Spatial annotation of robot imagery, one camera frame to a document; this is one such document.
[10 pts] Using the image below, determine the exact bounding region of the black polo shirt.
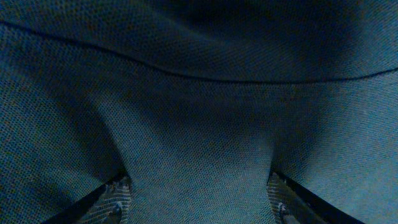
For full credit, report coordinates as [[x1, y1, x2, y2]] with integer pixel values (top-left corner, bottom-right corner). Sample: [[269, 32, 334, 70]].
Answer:
[[1, 0, 397, 223]]

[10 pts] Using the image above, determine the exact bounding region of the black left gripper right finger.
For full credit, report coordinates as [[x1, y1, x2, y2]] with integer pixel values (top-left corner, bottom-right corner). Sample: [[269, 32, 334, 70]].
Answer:
[[267, 172, 364, 224]]

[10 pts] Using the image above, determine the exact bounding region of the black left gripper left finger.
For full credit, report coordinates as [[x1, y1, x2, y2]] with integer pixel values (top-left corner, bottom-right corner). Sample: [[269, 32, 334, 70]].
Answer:
[[43, 173, 131, 224]]

